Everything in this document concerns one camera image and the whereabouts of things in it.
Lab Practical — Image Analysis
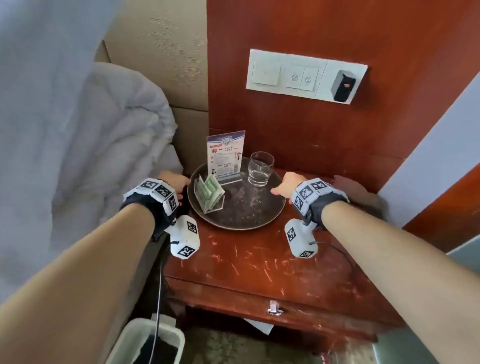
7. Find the clear drinking glass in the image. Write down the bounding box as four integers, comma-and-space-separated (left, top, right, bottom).
247, 151, 275, 188

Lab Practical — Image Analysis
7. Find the white trash bin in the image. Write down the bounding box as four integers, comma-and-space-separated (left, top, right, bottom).
104, 317, 186, 364

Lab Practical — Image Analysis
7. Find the white bed sheet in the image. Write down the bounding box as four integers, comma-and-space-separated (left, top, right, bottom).
0, 0, 124, 301

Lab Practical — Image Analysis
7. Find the person's right forearm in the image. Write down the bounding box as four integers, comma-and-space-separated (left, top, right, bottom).
320, 200, 480, 364

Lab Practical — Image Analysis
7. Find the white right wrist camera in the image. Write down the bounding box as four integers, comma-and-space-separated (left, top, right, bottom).
284, 218, 319, 259

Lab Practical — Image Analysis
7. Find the acrylic sign stand with leaflet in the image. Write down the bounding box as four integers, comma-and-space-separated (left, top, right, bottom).
206, 130, 247, 187

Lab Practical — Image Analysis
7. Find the person's right hand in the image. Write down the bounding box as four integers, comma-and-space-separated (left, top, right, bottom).
270, 172, 307, 205

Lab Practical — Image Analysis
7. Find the black cable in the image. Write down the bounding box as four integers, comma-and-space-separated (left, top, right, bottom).
148, 243, 166, 364
310, 242, 356, 269

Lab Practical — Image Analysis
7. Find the wrist marker band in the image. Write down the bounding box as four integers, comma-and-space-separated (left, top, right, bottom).
290, 177, 350, 230
119, 178, 191, 241

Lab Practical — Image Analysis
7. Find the black plug adapter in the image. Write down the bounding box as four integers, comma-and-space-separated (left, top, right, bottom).
330, 70, 356, 103

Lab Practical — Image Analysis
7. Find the clear acrylic packet holder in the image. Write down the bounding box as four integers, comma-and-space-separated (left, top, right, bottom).
193, 174, 226, 215

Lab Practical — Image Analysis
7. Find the white wall switch panel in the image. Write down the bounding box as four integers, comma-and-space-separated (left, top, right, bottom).
245, 48, 368, 106

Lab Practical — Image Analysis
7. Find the beige padded headboard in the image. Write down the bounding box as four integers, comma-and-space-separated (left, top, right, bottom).
94, 0, 210, 178

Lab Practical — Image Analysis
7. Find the white crumpled duvet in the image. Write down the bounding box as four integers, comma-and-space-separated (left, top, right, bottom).
50, 62, 185, 244

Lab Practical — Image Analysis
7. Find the right wrist marker band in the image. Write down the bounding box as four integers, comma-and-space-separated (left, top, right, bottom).
290, 177, 350, 230

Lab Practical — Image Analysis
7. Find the green packet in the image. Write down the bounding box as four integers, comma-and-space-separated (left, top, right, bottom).
197, 179, 215, 211
204, 175, 225, 204

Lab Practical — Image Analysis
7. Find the left wrist marker band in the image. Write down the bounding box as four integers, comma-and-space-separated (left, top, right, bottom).
119, 178, 191, 241

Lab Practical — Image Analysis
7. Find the red-brown wooden nightstand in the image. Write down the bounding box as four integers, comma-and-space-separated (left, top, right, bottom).
163, 168, 406, 354

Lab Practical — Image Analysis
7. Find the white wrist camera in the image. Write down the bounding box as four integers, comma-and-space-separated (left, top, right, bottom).
169, 215, 201, 260
284, 218, 319, 259

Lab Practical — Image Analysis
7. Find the person's left hand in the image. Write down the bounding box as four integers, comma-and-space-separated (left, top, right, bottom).
157, 171, 192, 202

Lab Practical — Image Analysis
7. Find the white paper sheet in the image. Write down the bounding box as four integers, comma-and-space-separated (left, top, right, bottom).
243, 318, 275, 336

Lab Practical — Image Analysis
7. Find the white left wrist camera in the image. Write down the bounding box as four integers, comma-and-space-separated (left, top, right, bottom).
169, 215, 201, 260

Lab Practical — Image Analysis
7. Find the round dark metal tray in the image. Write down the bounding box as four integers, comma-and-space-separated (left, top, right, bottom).
187, 157, 287, 231

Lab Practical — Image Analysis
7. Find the person's left forearm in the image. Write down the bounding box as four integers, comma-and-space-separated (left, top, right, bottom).
0, 202, 156, 364

